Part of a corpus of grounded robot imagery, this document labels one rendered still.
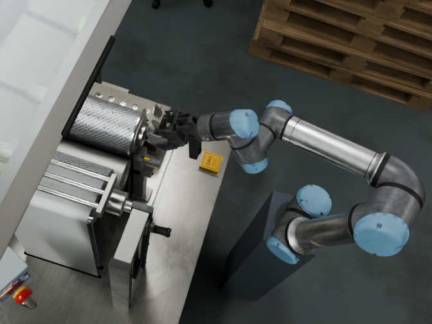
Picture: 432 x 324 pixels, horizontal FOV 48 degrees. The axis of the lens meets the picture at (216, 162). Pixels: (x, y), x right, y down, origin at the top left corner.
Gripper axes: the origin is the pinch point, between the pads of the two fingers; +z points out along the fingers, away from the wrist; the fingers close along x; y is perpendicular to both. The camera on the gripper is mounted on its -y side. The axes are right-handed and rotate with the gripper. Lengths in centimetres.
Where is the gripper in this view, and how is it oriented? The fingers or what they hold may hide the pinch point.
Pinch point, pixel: (152, 137)
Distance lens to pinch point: 145.4
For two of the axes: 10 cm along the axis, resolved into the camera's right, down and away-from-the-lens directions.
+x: -2.7, 8.4, -4.7
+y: -4.9, -5.4, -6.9
